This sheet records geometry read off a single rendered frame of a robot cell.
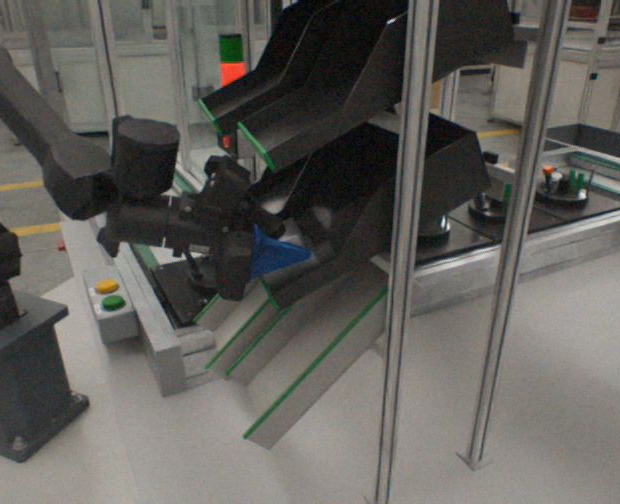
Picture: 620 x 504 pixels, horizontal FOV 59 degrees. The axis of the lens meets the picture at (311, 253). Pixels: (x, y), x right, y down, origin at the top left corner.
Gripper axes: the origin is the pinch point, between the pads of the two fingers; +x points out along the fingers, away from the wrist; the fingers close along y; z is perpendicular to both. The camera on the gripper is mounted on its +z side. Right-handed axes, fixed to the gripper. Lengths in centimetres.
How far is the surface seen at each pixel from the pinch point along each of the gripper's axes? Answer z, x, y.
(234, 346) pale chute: -22.1, -0.4, 7.6
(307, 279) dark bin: -2.1, 3.4, -4.4
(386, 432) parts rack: -20.9, 18.4, -7.7
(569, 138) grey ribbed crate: -18, 181, 198
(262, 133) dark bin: 9.3, -3.2, 7.6
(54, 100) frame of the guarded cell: -26, -48, 114
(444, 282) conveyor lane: -25, 47, 40
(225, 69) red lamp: 4, -5, 64
